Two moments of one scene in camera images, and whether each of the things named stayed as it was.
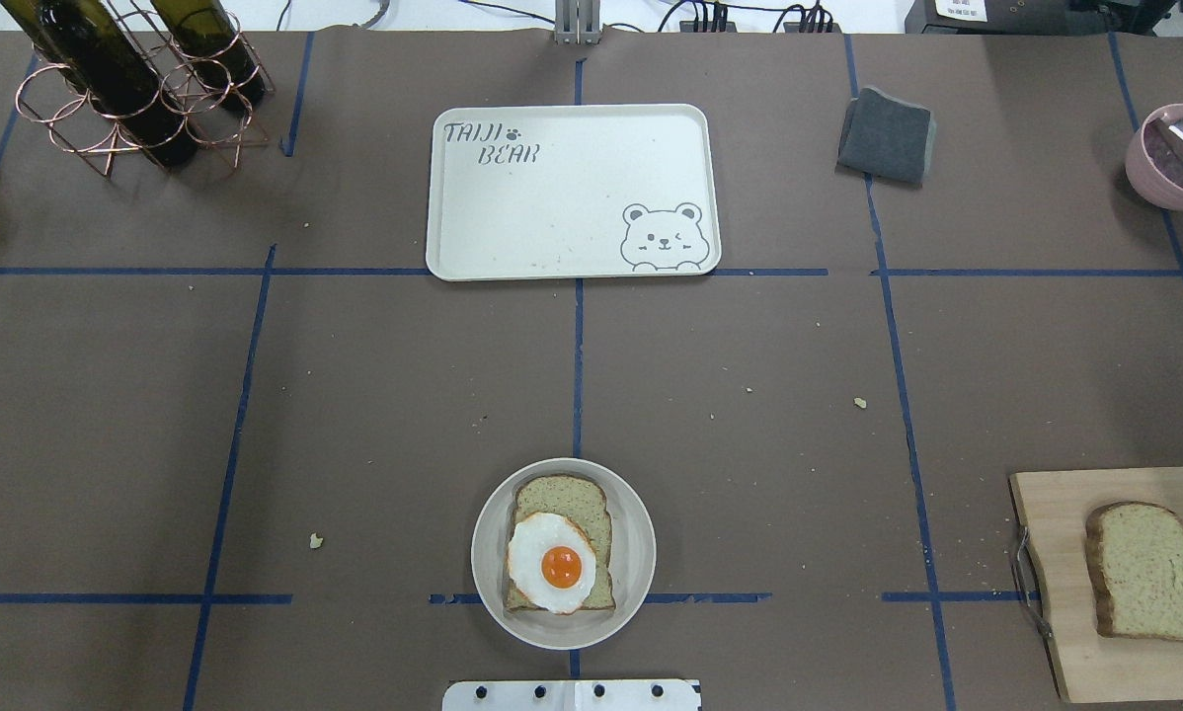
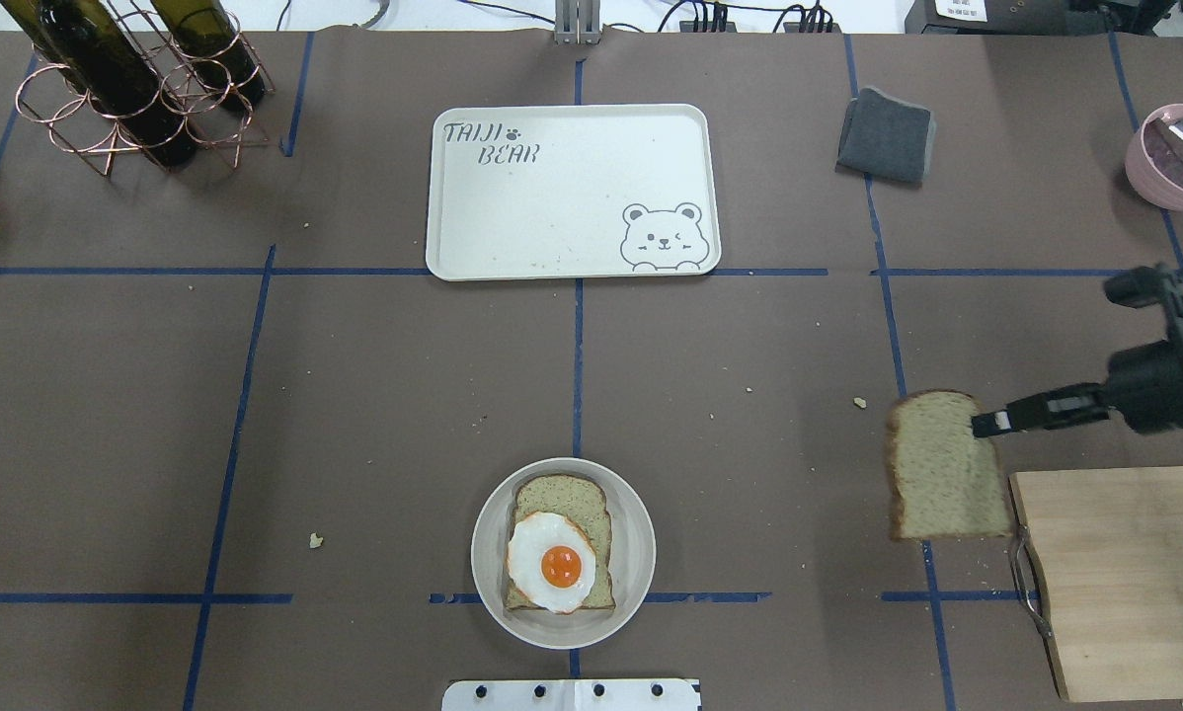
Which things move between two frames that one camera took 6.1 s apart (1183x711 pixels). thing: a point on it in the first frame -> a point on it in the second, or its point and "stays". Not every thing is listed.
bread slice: (1144, 576) -> (942, 480)
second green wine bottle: (211, 46) stays
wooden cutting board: (1053, 511) stays
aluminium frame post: (578, 22) stays
